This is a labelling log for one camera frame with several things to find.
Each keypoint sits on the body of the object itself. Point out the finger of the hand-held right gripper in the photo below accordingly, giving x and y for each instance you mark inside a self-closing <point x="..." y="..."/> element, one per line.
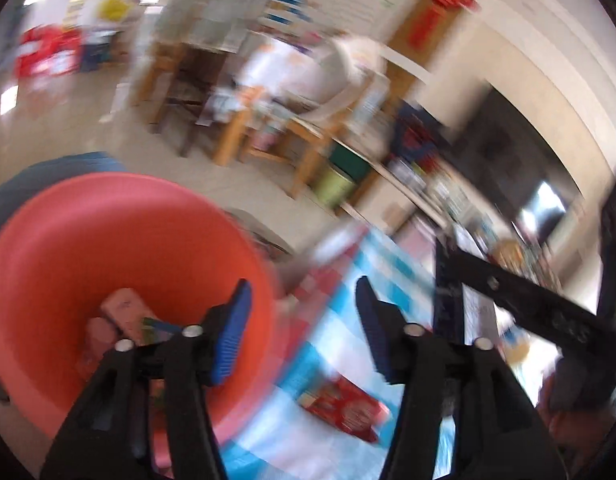
<point x="538" y="305"/>
<point x="448" y="300"/>

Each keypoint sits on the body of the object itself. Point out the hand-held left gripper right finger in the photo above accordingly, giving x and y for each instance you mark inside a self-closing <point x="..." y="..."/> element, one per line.
<point x="375" y="335"/>

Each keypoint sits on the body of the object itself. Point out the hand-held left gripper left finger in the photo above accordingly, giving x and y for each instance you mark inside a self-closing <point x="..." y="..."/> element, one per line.
<point x="232" y="335"/>

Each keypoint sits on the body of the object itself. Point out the white paper slip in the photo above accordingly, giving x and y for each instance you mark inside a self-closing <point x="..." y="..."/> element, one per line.
<point x="480" y="315"/>

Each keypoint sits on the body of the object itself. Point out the pink plastic bucket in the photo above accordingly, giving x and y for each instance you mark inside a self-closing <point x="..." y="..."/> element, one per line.
<point x="87" y="240"/>

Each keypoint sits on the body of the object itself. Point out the green trash bin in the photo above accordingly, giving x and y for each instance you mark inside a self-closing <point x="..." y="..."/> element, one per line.
<point x="338" y="175"/>

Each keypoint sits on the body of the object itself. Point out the person's right hand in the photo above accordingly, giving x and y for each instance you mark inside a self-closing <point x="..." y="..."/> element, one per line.
<point x="573" y="430"/>

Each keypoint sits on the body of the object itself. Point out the blue checkered tablecloth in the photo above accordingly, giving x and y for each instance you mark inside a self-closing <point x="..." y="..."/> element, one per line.
<point x="338" y="340"/>

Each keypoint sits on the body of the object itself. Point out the red printed snack packet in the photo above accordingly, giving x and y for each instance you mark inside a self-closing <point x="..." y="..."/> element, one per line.
<point x="345" y="405"/>

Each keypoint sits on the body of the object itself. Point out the white television cabinet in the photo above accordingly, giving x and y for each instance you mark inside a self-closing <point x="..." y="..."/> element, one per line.
<point x="428" y="195"/>

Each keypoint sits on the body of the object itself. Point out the pink small box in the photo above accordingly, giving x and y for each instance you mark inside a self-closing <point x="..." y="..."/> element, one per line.
<point x="127" y="312"/>

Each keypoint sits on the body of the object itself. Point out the black flat television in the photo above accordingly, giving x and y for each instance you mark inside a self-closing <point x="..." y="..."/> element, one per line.
<point x="508" y="160"/>

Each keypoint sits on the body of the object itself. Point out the dark blue flower bouquet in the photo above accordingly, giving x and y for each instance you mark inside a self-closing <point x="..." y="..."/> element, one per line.
<point x="418" y="135"/>

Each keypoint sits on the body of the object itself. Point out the blue-grey round seat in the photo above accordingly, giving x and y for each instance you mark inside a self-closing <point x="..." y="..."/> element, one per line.
<point x="62" y="170"/>

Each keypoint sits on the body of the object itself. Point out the wooden chair with cream cover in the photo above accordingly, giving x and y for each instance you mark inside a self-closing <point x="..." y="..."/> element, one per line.
<point x="313" y="105"/>

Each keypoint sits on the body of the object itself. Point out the dark wooden chair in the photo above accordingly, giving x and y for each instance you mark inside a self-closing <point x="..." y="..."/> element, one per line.
<point x="187" y="85"/>

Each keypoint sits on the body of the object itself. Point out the red gift bags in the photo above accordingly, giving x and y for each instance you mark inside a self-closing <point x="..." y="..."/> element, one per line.
<point x="47" y="52"/>

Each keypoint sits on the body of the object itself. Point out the yellow plastic bag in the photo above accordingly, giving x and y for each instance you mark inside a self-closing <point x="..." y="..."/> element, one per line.
<point x="117" y="9"/>

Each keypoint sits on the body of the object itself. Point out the red knot wall hanging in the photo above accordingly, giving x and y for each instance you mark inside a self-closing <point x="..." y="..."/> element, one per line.
<point x="438" y="5"/>

